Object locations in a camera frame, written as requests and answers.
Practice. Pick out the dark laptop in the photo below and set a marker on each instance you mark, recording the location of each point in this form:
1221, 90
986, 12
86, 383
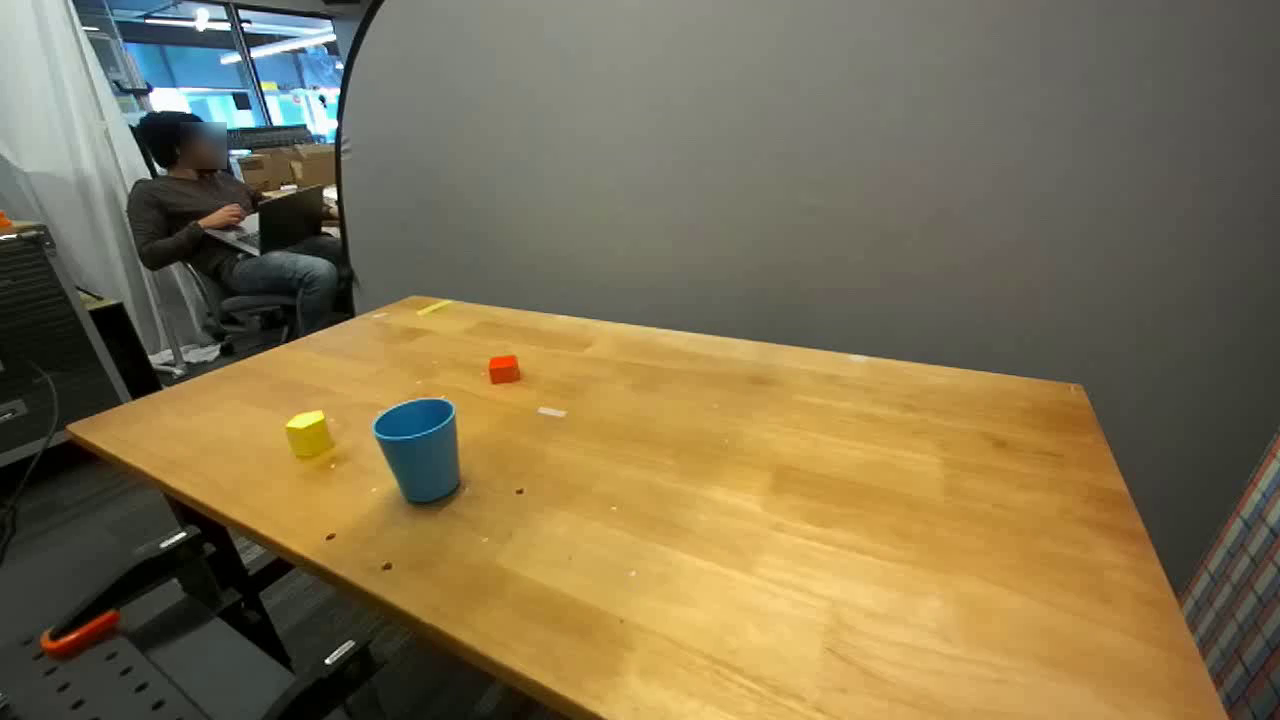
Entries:
292, 219

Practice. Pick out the red block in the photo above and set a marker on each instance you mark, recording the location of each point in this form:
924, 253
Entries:
500, 370

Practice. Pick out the seated person in sweater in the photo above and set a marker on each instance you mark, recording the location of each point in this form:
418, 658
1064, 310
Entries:
171, 215

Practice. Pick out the grey backdrop panel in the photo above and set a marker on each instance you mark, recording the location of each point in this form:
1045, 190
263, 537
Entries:
802, 162

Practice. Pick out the blue plastic cup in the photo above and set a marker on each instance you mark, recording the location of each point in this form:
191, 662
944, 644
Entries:
418, 458

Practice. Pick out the white curtain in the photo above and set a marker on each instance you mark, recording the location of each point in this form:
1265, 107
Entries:
54, 134

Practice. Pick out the black cabinet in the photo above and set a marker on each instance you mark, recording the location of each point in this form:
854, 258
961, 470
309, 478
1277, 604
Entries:
32, 340

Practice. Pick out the small white paper scrap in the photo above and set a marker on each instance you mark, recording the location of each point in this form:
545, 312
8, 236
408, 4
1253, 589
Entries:
550, 415

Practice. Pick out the ceiling light strip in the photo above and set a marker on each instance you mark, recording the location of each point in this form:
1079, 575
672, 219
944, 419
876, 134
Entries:
273, 50

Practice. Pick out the cardboard box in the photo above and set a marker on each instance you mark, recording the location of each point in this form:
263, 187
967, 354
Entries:
287, 164

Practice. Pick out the yellow block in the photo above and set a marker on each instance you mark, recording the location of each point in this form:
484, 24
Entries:
309, 434

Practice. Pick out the yellow tape strip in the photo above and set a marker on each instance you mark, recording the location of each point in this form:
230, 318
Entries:
433, 310

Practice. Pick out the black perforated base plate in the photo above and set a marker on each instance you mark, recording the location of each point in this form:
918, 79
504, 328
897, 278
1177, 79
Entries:
82, 682

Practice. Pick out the black table leg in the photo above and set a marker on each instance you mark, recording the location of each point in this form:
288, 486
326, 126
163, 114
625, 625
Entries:
237, 585

